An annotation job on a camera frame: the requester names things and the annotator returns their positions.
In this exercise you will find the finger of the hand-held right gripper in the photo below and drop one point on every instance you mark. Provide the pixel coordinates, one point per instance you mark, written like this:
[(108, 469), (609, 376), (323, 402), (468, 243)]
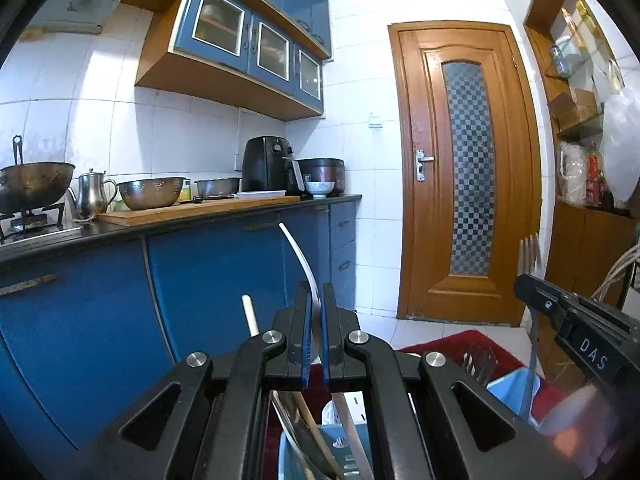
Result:
[(547, 304)]

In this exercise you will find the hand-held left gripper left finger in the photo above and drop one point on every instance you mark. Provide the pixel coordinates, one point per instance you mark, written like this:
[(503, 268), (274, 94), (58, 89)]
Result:
[(305, 340)]

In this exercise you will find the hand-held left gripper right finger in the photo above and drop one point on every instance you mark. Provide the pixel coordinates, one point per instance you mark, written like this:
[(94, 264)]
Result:
[(327, 340)]

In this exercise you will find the white chopstick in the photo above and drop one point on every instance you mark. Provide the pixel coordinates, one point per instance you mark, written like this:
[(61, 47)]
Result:
[(250, 315)]

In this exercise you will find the metal fork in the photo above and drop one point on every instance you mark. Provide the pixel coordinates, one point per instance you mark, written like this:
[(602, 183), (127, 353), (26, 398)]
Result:
[(531, 370), (480, 365)]

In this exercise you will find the wooden chopstick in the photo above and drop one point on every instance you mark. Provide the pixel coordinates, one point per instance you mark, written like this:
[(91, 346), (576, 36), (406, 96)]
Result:
[(310, 425)]

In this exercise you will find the metal table knife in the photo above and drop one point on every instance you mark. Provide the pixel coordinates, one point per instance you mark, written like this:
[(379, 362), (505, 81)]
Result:
[(351, 435)]

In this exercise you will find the light blue utensil box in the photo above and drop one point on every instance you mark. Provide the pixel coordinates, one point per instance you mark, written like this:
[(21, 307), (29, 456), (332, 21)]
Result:
[(505, 392)]

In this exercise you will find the wooden floor cabinet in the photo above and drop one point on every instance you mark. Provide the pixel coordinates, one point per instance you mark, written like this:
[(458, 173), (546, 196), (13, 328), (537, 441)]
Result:
[(575, 240)]

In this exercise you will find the red bottle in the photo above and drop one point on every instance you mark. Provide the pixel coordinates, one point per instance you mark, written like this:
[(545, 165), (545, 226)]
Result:
[(593, 185)]

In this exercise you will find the clear plastic jar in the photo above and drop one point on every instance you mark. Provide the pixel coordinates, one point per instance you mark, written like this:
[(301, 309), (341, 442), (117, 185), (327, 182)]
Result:
[(572, 175)]

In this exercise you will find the wooden door with glass pane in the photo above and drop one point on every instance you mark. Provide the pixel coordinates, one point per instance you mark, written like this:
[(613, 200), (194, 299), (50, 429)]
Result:
[(425, 240)]

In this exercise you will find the white ceramic bowl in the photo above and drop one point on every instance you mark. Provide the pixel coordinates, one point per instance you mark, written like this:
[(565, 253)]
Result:
[(320, 189)]

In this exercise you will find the white tray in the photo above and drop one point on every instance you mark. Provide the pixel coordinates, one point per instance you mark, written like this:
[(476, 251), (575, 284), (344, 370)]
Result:
[(260, 194)]

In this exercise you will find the wooden cutting board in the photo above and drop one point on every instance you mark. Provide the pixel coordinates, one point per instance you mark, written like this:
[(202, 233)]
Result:
[(200, 208)]

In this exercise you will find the dark rice cooker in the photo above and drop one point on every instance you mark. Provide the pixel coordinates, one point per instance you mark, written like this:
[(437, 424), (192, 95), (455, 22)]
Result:
[(325, 170)]

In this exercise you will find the white plastic bag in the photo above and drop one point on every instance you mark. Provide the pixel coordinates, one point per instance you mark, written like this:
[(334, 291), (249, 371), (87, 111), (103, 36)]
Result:
[(620, 150)]

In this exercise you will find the metal bowl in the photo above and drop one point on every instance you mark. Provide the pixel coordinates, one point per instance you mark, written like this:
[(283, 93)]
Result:
[(217, 187)]

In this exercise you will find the black air fryer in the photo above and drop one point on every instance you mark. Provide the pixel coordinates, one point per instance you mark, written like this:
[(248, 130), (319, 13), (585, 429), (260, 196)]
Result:
[(265, 165)]

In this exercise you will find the small yellow bottle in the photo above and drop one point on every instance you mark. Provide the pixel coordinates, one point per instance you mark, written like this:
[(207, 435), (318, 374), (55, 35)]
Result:
[(186, 192)]

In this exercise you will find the cardboard box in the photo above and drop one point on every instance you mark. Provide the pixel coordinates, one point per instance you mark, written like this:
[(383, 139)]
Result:
[(575, 107)]

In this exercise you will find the blue kitchen base cabinets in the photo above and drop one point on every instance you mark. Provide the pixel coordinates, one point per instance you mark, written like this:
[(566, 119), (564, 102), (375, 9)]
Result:
[(100, 320)]

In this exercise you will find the metal colander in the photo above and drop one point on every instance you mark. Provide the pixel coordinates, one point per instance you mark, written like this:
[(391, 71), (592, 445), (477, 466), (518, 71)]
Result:
[(150, 192)]

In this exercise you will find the metal pitcher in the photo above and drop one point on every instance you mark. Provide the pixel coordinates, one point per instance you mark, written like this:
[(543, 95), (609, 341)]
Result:
[(92, 195)]

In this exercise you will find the gas stove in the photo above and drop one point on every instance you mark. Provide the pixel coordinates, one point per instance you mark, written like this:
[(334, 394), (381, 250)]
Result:
[(30, 222)]

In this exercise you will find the dark metal wok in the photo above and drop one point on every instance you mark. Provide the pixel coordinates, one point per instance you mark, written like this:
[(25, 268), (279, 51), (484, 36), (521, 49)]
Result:
[(35, 185)]

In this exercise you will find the black hanging tongs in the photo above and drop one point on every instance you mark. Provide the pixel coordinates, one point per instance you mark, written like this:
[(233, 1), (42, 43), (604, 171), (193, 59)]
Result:
[(17, 147)]

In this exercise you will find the white light switch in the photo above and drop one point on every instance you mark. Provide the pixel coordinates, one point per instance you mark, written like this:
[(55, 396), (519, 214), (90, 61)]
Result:
[(375, 121)]

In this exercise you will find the wooden wall shelf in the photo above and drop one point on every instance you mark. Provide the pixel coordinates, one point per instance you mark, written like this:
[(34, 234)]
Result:
[(540, 50)]

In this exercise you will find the blue wall cabinets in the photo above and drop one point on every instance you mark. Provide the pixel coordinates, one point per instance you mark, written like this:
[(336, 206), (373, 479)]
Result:
[(220, 25)]

